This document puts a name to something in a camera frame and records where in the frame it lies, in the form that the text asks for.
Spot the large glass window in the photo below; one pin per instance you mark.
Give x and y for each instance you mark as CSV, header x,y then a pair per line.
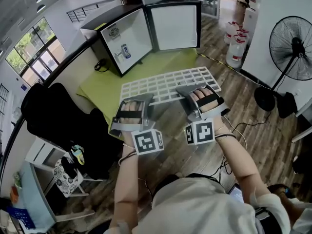
x,y
36,50

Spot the black standing fan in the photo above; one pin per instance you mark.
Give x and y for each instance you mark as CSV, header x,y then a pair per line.
x,y
296,45

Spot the white cabinet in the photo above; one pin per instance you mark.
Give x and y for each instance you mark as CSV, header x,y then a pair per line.
x,y
44,152

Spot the person's right hand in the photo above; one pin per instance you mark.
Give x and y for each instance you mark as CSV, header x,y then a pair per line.
x,y
198,95

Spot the teal yellow small object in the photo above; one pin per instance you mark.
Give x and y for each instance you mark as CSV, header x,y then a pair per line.
x,y
78,155

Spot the black wrist band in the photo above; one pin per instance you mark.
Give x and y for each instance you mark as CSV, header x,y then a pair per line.
x,y
126,157
225,136

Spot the clear jug with red label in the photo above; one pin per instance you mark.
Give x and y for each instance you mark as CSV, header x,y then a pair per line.
x,y
236,56
242,38
230,33

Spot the black office chair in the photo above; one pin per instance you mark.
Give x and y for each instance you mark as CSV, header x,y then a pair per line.
x,y
61,111

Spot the blue white drink can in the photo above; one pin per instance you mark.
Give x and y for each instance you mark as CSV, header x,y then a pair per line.
x,y
126,51

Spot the white green milk carton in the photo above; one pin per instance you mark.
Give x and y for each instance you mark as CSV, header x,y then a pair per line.
x,y
119,56

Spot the tablet with lit screen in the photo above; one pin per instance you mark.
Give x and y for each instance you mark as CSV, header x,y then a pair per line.
x,y
236,194

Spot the pale blue table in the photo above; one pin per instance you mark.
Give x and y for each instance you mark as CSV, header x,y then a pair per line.
x,y
36,199

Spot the person in white shirt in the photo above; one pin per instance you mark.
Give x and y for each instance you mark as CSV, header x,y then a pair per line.
x,y
195,208

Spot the white wire fridge shelf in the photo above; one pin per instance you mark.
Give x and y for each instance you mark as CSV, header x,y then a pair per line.
x,y
168,101

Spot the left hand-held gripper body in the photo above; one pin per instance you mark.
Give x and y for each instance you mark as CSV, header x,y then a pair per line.
x,y
146,124

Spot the potted plant orange pot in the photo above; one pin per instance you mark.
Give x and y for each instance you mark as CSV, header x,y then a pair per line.
x,y
15,191

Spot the blue plastic crate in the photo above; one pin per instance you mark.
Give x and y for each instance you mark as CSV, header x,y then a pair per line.
x,y
20,217

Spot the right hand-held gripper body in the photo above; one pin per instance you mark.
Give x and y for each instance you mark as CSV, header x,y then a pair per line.
x,y
202,133

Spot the person's left hand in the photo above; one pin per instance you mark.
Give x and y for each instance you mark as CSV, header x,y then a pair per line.
x,y
128,106

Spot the black mini fridge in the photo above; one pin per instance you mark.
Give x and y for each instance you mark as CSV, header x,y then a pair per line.
x,y
92,25

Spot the person's left forearm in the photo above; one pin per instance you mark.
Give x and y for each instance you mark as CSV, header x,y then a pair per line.
x,y
129,174

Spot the green tablecloth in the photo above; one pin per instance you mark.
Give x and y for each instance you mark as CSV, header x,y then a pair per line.
x,y
102,89

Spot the person's right forearm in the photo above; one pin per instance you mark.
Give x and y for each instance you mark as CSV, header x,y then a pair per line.
x,y
234,160

